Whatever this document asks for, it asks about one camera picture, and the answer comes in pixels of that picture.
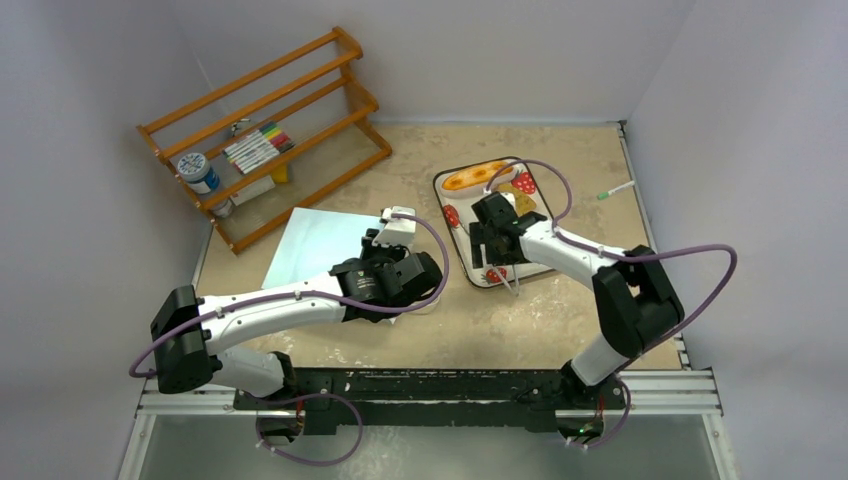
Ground round brown bread slice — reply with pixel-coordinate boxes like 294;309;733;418
496;183;537;216

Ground white strawberry tray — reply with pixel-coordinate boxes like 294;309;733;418
433;157;552;288

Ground long fake bread loaf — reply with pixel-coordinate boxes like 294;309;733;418
439;160;518;198

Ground light blue paper bag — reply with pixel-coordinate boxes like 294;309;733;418
261;207;442;326

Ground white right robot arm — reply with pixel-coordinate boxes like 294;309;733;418
472;193;684;407

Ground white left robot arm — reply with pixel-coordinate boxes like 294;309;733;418
145;230;449;409

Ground green capped marker pen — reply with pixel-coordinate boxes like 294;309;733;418
596;180;635;200

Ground yellow sponge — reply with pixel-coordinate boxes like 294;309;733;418
270;164;289;184

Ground small white box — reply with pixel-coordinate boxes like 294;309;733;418
230;175;275;206

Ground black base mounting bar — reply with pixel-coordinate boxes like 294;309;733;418
234;360;629;440

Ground small clear bottle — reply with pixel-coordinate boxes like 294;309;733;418
210;199;234;218

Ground pack of coloured markers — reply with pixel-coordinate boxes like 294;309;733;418
223;121;294;175

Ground orange wooden shelf rack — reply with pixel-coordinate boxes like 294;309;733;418
136;26;393;254

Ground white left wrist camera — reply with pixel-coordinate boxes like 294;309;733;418
374;206;416;247

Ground aluminium rail frame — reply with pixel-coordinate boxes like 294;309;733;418
118;370;741;479

